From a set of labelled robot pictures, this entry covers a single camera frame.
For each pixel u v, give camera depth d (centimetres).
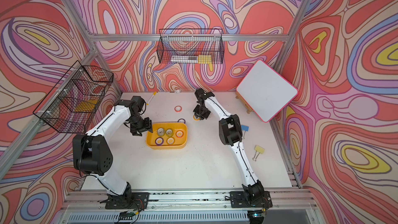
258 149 91
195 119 104
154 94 119
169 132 94
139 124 75
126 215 71
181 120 105
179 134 96
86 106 72
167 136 96
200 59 82
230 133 67
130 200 68
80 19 80
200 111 91
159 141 93
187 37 88
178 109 111
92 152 46
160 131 94
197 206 73
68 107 72
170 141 93
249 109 105
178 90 119
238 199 73
